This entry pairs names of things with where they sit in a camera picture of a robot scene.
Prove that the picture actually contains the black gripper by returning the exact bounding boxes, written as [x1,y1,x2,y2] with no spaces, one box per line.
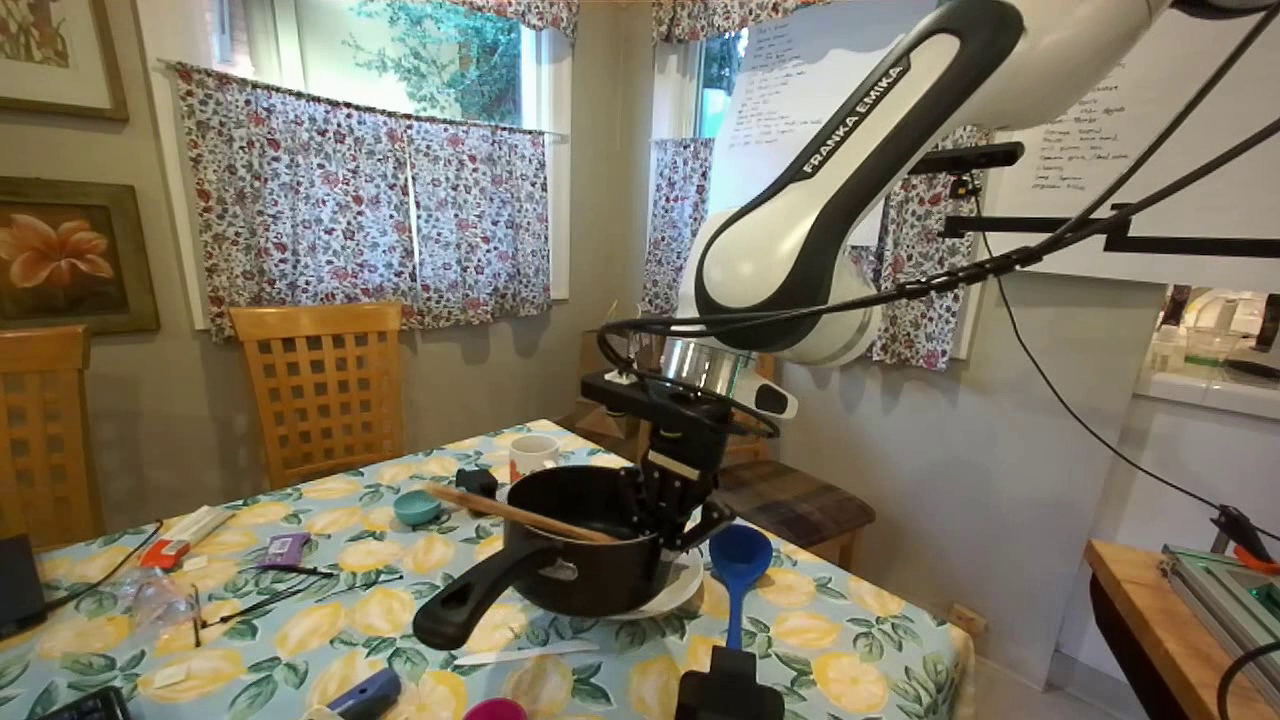
[632,398,742,554]

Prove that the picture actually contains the black pot with long handle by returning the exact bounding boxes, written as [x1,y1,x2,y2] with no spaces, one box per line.
[413,459,673,657]

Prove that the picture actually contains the wooden spoon handle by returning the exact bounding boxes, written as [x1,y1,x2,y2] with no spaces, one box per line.
[422,479,632,554]

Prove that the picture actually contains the white ceramic plate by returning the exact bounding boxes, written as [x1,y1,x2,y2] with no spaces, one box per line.
[602,545,710,630]

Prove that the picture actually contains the white ceramic mug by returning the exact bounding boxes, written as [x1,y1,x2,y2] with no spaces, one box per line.
[503,432,571,489]

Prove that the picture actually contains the wooden chair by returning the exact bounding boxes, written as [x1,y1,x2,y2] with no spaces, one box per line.
[229,302,413,494]
[0,324,102,554]
[571,332,876,564]

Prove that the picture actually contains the lemon print tablecloth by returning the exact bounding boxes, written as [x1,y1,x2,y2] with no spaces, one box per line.
[0,418,975,720]

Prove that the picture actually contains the white knife blade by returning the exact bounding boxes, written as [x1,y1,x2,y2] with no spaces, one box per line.
[453,638,607,673]

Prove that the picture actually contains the small black object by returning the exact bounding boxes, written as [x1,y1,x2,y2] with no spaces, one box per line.
[453,459,501,504]

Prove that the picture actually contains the small teal object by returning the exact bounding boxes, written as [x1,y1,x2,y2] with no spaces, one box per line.
[392,489,448,534]

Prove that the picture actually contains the purple candy wrapper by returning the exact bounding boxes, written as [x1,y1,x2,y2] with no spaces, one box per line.
[256,529,312,578]

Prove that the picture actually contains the white handwritten paper sheet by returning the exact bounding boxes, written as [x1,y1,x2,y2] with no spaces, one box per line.
[701,0,935,249]

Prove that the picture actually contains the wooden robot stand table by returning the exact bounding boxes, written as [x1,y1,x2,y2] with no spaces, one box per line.
[1085,536,1280,720]

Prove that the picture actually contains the floral valance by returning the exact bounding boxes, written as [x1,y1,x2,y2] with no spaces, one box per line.
[453,0,585,37]
[651,0,751,45]

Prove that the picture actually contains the red and white tube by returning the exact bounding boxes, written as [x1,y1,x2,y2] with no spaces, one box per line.
[135,502,253,578]

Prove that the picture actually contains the clear plastic wrapper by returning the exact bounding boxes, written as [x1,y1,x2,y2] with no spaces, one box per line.
[122,569,202,642]

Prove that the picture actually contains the whiteboard with writing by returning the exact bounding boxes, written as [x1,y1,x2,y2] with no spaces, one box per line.
[982,0,1280,291]

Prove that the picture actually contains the framed flower picture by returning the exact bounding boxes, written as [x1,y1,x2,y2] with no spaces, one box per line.
[0,177,162,335]

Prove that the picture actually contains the blue ladle with black handle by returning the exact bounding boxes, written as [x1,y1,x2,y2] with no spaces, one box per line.
[676,519,791,720]

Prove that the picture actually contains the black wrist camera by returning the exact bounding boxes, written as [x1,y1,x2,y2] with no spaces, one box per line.
[575,374,694,427]

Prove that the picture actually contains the blue tool handle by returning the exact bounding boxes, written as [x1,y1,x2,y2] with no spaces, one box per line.
[324,664,407,720]

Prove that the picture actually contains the thin black wire ties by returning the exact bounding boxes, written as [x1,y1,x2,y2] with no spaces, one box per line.
[190,564,342,651]

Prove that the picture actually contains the black camera on boom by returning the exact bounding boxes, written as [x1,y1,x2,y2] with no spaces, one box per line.
[911,138,1280,260]

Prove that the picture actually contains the black cable with clip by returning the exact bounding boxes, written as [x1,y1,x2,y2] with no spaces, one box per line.
[1204,502,1280,720]

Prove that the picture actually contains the aluminium mounting frame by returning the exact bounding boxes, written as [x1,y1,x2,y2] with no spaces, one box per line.
[1160,536,1280,664]

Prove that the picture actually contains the black laptop cable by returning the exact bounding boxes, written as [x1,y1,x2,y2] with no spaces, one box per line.
[37,529,155,631]

